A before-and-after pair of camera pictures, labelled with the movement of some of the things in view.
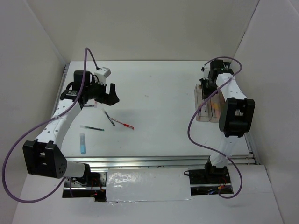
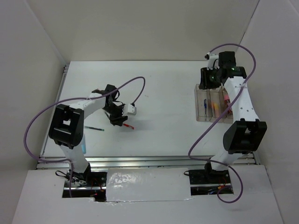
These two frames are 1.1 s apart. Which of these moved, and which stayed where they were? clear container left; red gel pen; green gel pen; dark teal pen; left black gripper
Moved: left black gripper
Stayed: clear container left; green gel pen; red gel pen; dark teal pen
